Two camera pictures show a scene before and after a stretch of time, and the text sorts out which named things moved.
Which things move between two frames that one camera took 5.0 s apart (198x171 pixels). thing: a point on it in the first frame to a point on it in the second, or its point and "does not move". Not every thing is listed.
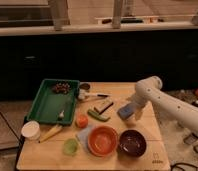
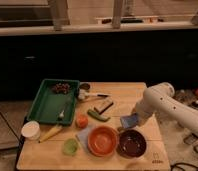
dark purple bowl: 132,143 does not move
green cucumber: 97,115 does not move
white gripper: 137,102 to 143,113
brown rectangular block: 103,106 does not move
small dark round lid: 84,86 does not move
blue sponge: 126,111 to 129,121
